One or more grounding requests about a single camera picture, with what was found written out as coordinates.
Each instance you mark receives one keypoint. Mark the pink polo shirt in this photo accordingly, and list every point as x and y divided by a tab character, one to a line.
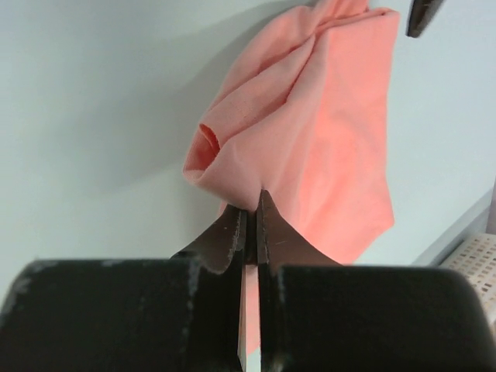
302	113

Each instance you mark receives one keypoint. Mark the right aluminium frame post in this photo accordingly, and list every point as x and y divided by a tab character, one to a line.
479	218

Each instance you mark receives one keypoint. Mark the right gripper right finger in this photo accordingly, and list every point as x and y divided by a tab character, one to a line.
279	245

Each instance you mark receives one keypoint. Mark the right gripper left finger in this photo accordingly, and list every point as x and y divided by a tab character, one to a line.
215	340

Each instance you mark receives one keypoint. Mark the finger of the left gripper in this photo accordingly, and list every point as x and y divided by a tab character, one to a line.
420	15

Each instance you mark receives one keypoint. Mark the white plastic basket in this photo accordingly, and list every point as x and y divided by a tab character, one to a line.
475	260

